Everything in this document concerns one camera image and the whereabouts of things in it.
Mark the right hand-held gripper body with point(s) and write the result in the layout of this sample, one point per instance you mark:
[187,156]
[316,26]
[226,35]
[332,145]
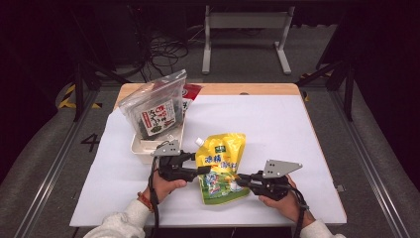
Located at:
[274,185]

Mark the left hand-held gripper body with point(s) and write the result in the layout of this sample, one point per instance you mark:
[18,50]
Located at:
[171,170]

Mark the yellow spouted pouch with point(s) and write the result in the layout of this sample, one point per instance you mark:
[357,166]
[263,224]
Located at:
[221,148]

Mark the white plastic bin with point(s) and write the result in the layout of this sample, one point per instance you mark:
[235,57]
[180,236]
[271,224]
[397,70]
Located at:
[142,150]

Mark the person's left hand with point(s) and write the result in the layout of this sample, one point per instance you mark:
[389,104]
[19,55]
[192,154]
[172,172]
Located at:
[163,188]

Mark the person's right hand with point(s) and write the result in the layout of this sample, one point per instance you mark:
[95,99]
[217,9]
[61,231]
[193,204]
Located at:
[289,206]

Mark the white table sheet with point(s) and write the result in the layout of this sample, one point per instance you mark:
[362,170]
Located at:
[264,132]

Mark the clear bag of dried seaweed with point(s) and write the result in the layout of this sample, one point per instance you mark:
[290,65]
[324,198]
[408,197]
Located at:
[155,112]

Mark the red snack packet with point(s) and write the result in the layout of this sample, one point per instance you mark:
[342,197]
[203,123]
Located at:
[192,92]

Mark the wooden table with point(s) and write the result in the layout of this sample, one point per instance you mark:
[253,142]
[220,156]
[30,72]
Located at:
[247,89]

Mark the black metal stand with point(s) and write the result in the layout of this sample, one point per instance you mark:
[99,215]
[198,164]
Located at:
[348,92]
[78,92]

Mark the yellow black floor tape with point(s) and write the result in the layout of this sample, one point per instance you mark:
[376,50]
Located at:
[66,102]

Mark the grey metal stand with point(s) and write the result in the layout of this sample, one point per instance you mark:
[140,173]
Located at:
[247,20]

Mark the aluminium floor rail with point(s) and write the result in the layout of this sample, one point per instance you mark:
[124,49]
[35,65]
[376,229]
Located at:
[49,185]
[369,172]

